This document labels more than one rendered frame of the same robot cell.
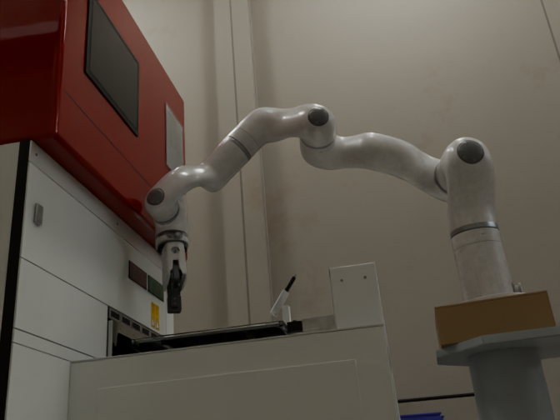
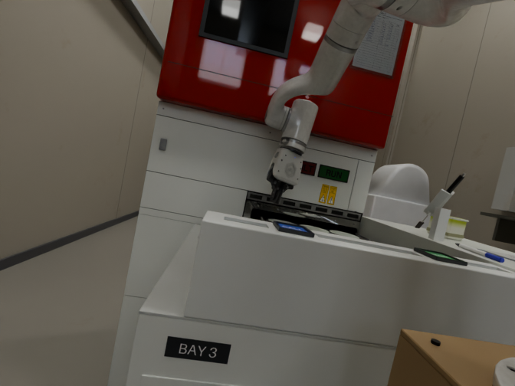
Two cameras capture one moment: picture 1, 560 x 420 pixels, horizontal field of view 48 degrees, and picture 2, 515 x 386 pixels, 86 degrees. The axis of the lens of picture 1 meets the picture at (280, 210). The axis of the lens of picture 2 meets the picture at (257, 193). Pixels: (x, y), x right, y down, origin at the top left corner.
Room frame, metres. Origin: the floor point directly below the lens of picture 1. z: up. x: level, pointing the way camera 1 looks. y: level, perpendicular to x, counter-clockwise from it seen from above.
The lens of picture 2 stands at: (1.18, -0.56, 1.03)
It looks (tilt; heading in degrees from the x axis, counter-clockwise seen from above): 3 degrees down; 75
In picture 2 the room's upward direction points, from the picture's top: 12 degrees clockwise
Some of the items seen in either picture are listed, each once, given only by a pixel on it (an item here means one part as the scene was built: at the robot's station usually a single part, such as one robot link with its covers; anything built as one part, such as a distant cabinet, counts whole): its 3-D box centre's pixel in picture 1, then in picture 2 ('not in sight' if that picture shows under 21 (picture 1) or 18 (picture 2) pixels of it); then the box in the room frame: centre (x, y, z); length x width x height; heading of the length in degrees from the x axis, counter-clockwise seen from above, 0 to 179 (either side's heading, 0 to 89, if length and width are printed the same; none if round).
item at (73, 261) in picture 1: (112, 292); (261, 181); (1.46, 0.42, 1.02); 0.81 x 0.03 x 0.40; 171
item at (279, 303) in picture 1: (281, 312); (437, 214); (1.84, 0.02, 1.03); 0.06 x 0.04 x 0.13; 81
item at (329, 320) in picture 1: (320, 323); not in sight; (1.44, -0.07, 0.89); 0.08 x 0.03 x 0.03; 81
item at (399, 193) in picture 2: not in sight; (385, 220); (3.98, 2.69, 0.80); 0.83 x 0.69 x 1.59; 167
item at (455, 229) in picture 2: not in sight; (446, 226); (2.00, 0.12, 1.00); 0.07 x 0.07 x 0.07; 6
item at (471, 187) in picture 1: (467, 187); not in sight; (1.46, -0.48, 1.22); 0.19 x 0.12 x 0.24; 179
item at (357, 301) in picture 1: (365, 327); (360, 286); (1.50, -0.18, 0.89); 0.55 x 0.09 x 0.14; 171
